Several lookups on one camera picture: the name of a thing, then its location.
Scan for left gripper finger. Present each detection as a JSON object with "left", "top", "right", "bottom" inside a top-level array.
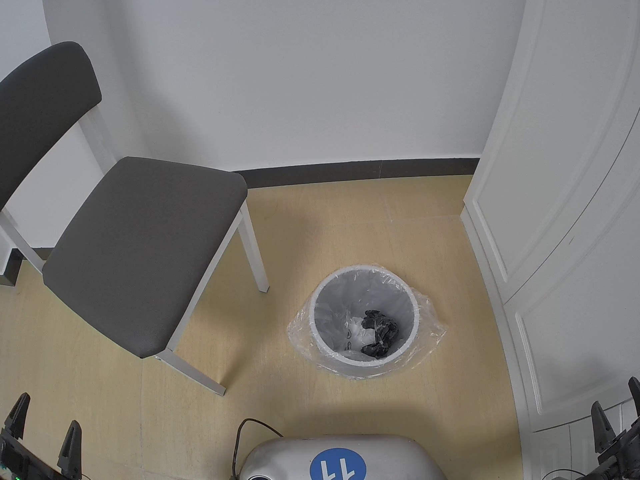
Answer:
[
  {"left": 56, "top": 420, "right": 83, "bottom": 478},
  {"left": 2, "top": 393, "right": 32, "bottom": 441}
]

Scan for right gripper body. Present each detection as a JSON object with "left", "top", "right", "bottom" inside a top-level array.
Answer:
[{"left": 595, "top": 420, "right": 640, "bottom": 480}]

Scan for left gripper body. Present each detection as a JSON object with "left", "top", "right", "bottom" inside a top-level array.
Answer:
[{"left": 0, "top": 435, "right": 69, "bottom": 480}]

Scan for black plastic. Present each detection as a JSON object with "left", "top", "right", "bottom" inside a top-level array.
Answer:
[{"left": 361, "top": 309, "right": 401, "bottom": 359}]

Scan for clear plastic bag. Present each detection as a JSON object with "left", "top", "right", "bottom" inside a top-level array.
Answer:
[{"left": 287, "top": 265, "right": 447, "bottom": 382}]

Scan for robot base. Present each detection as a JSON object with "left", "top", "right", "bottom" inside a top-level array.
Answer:
[{"left": 239, "top": 434, "right": 448, "bottom": 480}]

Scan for white trash bin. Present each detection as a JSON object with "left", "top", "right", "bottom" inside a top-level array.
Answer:
[{"left": 309, "top": 265, "right": 418, "bottom": 368}]

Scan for dark grey chair white legs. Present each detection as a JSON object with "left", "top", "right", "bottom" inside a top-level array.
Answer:
[{"left": 0, "top": 41, "right": 271, "bottom": 397}]

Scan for white panelled door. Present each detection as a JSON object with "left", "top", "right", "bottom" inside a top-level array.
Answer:
[{"left": 460, "top": 0, "right": 640, "bottom": 434}]

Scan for black cable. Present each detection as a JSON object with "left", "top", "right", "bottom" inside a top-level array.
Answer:
[{"left": 231, "top": 418, "right": 286, "bottom": 480}]

